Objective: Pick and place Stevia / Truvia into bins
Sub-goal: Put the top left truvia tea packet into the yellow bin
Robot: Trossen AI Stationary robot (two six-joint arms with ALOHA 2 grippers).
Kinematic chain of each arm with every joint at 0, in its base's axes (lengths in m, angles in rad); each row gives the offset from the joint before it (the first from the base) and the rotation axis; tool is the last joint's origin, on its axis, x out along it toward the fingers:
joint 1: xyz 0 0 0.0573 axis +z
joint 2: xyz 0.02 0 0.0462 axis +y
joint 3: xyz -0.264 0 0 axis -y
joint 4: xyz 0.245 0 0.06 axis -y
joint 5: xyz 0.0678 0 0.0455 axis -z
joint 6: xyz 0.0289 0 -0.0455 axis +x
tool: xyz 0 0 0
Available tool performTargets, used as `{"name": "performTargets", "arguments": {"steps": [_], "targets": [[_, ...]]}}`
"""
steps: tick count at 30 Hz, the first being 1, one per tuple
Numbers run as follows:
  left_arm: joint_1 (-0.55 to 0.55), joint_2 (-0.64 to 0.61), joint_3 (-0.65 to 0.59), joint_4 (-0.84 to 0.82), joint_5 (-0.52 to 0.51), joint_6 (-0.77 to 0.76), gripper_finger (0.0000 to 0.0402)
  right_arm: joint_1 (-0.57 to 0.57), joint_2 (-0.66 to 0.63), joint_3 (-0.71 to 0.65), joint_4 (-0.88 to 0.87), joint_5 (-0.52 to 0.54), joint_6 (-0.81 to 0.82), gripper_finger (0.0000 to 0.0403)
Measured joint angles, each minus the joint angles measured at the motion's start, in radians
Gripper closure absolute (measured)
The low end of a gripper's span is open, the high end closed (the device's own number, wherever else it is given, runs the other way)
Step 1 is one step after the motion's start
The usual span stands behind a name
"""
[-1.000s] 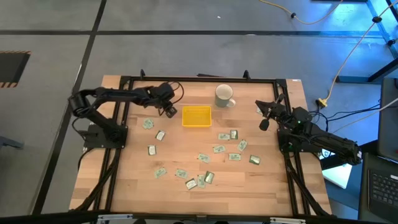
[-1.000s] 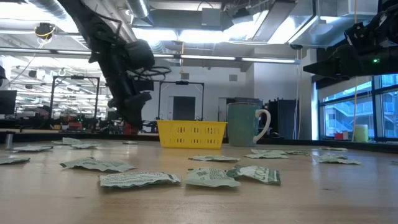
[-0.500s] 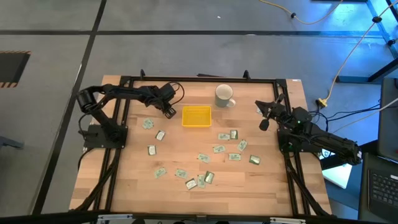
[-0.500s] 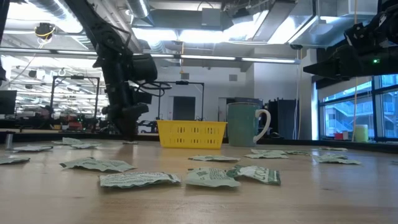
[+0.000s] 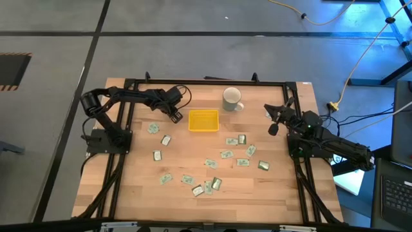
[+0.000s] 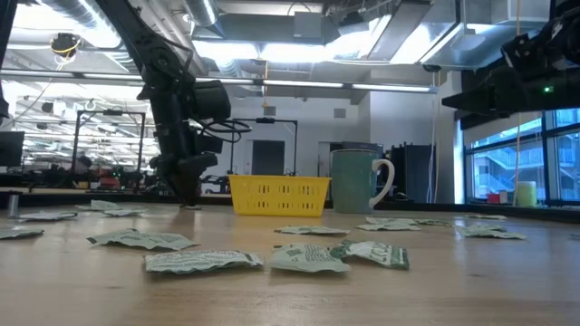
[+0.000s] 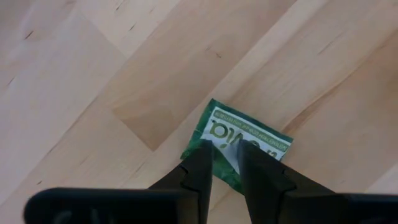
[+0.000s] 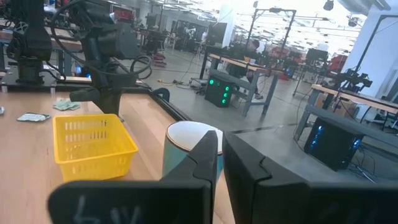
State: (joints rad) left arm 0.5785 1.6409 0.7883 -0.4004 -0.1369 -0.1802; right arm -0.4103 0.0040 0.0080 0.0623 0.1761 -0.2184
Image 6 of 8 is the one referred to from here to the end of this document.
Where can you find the black window frame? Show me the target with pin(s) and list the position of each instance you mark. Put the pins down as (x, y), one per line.
(544, 172)

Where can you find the black cabinet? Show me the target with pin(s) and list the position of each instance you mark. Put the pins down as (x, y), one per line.
(412, 172)

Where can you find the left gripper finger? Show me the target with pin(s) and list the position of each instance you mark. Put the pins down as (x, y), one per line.
(182, 190)
(194, 188)

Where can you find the green ceramic mug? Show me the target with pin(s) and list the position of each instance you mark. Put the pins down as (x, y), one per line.
(353, 181)

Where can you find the yellow plastic basket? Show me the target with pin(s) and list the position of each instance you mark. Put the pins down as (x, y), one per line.
(278, 194)

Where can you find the black yellow ceiling reel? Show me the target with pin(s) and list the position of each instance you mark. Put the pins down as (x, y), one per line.
(65, 45)

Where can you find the black computer monitor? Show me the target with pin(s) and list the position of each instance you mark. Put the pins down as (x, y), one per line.
(11, 149)

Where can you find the silver round ceiling duct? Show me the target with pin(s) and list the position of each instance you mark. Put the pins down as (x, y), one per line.
(204, 13)

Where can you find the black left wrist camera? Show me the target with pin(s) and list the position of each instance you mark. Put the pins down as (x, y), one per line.
(209, 142)

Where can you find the small red box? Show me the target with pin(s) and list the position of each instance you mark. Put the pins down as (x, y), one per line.
(493, 198)

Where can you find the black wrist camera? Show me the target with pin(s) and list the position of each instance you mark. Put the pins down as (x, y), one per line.
(209, 142)
(521, 52)

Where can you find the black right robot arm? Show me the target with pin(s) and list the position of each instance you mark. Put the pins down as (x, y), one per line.
(566, 86)

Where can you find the yellow green cup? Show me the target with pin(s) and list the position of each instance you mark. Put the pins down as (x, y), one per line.
(526, 194)

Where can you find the grey ceiling box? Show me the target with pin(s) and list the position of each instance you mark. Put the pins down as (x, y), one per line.
(308, 25)

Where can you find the dark grey door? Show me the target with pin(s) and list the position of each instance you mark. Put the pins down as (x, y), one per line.
(268, 158)

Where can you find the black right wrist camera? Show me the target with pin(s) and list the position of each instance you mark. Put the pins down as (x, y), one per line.
(521, 52)

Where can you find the black dome security camera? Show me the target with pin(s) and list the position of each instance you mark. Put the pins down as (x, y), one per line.
(431, 68)

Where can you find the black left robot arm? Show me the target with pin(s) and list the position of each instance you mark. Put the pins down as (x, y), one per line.
(149, 54)

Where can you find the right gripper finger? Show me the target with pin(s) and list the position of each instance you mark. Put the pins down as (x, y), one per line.
(471, 97)
(473, 107)

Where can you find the long ceiling light bar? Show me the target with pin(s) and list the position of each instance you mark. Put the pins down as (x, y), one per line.
(303, 83)

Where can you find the grey wall vent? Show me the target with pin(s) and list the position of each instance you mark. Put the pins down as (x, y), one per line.
(340, 113)
(269, 111)

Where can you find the green white sweetener packet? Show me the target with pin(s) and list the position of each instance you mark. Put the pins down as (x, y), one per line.
(434, 223)
(124, 212)
(494, 235)
(389, 221)
(312, 230)
(387, 227)
(47, 216)
(378, 253)
(145, 240)
(308, 259)
(102, 205)
(487, 217)
(20, 233)
(201, 261)
(482, 227)

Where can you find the silver metal post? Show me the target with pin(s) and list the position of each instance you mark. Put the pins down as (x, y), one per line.
(13, 206)

